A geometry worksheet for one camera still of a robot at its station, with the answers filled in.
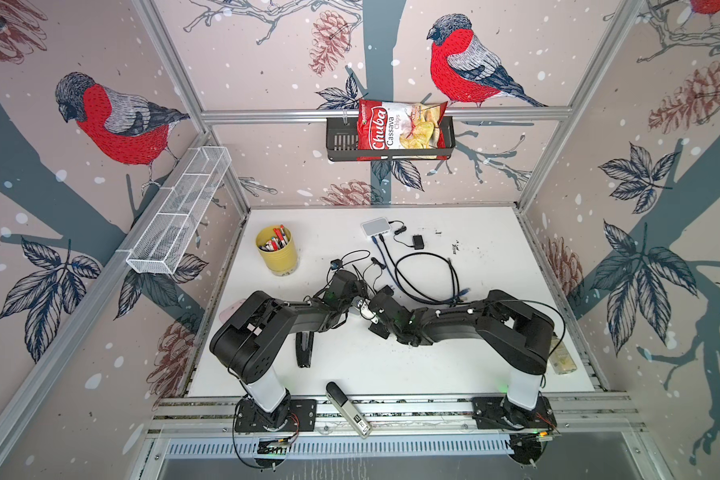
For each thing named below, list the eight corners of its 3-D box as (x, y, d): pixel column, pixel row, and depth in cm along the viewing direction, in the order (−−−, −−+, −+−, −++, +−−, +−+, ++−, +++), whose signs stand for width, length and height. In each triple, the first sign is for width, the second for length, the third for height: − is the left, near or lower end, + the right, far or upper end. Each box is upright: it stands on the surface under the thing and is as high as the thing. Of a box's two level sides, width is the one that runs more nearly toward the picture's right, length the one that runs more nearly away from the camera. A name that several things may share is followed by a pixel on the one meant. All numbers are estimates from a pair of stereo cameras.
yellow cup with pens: (263, 276, 103) (251, 252, 92) (270, 250, 110) (259, 225, 99) (295, 276, 103) (286, 252, 92) (300, 250, 110) (292, 225, 99)
